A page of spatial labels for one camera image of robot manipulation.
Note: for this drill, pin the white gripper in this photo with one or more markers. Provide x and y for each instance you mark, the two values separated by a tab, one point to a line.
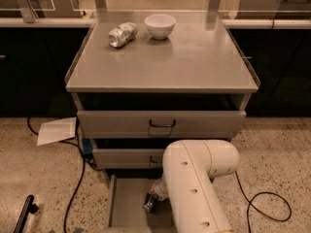
159	188

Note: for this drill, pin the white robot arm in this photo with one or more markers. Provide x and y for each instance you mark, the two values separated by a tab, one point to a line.
188	168

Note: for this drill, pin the grey bottom drawer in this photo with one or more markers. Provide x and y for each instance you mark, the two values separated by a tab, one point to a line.
125	213

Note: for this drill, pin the grey drawer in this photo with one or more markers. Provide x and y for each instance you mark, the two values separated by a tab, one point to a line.
125	213
161	124
128	158

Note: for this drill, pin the grey middle drawer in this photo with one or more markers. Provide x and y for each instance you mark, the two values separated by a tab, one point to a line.
128	158

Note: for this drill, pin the grey top drawer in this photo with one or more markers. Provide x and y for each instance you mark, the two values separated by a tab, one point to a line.
161	124

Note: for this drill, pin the grey drawer cabinet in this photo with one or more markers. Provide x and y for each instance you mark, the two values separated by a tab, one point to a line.
196	68

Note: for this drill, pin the crushed silver can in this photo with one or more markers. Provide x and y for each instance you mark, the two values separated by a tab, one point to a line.
122	34

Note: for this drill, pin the blue box on floor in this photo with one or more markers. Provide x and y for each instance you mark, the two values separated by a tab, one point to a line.
87	146

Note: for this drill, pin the white paper sheet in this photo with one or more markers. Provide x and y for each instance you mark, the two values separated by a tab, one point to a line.
56	130

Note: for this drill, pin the black bar tool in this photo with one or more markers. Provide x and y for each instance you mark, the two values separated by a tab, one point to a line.
29	207

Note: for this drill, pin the white bowl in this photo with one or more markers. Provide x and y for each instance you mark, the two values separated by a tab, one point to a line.
160	26

